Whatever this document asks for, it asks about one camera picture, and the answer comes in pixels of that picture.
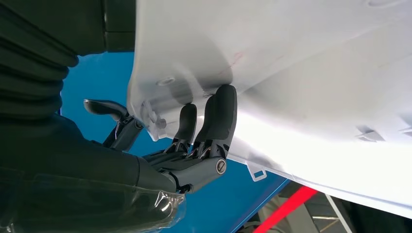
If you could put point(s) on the white desk frame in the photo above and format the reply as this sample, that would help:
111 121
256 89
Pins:
338 215

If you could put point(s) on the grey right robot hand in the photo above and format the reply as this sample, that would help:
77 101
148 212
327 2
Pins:
80 180

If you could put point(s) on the blue metal shelf rack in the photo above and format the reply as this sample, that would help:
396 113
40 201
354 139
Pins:
96 80

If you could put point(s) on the red barrier belt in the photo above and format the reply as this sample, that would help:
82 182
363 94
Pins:
283 205

